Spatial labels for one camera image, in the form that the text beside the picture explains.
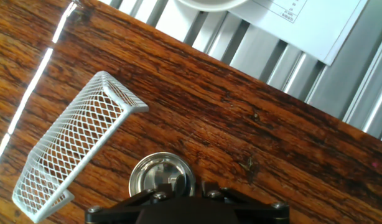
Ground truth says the wood grain table mat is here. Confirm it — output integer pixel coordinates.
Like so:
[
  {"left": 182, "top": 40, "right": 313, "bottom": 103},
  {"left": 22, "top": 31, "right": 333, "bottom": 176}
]
[{"left": 0, "top": 0, "right": 382, "bottom": 224}]

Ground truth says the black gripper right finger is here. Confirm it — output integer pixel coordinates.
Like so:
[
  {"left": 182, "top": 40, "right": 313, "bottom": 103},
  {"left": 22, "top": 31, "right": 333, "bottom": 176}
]
[{"left": 193, "top": 180, "right": 290, "bottom": 224}]

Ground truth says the printed paper sheet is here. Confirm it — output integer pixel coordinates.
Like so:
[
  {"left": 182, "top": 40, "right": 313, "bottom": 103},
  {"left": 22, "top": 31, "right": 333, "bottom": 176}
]
[{"left": 228, "top": 0, "right": 370, "bottom": 66}]

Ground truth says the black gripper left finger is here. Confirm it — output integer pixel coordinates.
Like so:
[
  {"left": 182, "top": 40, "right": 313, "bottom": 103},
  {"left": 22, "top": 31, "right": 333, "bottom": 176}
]
[{"left": 85, "top": 175, "right": 190, "bottom": 224}]

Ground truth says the small metal bowl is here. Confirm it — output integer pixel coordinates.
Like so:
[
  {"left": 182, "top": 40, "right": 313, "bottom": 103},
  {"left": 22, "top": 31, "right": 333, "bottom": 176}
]
[{"left": 175, "top": 0, "right": 251, "bottom": 12}]

